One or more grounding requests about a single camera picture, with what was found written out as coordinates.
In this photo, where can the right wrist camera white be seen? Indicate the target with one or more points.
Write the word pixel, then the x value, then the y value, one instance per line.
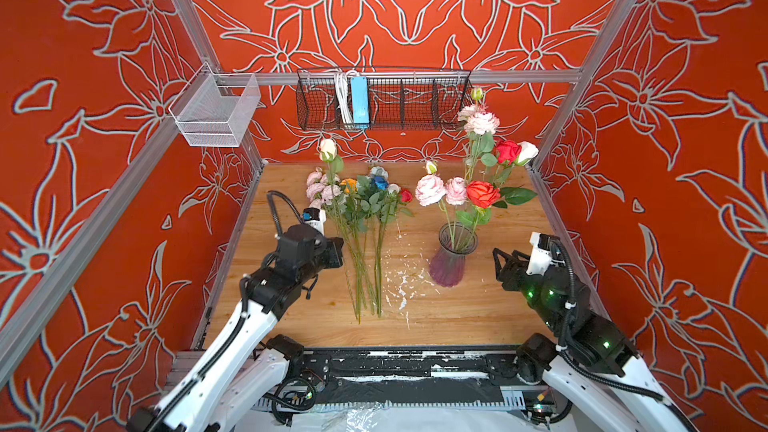
pixel 546 251

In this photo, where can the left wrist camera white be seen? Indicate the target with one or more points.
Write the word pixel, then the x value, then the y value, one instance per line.
pixel 315 217

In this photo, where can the purple ribbed glass vase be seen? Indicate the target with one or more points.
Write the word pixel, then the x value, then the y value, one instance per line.
pixel 447 267

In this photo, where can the black wire wall basket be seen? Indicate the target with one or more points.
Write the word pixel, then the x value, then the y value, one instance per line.
pixel 399 99

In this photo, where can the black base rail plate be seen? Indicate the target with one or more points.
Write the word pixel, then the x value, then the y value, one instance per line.
pixel 457 377

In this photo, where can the peach rose flower stem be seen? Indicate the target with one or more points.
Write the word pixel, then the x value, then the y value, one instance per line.
pixel 329 156

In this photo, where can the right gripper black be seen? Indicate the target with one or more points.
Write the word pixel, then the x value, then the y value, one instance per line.
pixel 514 265

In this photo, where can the mixed flower bunch on table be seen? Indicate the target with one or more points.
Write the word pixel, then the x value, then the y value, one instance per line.
pixel 361 208

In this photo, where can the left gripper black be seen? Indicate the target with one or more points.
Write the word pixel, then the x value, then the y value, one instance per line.
pixel 333 244

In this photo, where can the white rose flower stem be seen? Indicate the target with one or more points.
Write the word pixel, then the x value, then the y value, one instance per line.
pixel 509 155

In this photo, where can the red rose flower stem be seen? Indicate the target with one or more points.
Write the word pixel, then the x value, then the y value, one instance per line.
pixel 481 198

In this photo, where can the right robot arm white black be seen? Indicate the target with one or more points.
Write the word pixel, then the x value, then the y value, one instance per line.
pixel 587 359

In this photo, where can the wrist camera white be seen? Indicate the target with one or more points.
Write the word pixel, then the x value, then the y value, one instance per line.
pixel 546 251
pixel 315 217

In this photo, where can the pink peony flower stem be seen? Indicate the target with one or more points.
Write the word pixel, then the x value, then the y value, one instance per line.
pixel 450 196

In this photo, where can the blue flat box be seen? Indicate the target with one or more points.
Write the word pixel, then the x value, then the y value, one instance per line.
pixel 360 102

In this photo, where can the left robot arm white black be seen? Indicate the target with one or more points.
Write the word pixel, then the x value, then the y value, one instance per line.
pixel 244 364

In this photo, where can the pink carnation spray stem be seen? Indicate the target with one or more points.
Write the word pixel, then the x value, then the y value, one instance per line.
pixel 480 126

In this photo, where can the white mesh wall basket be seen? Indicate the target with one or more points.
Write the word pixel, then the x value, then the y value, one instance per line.
pixel 216 110

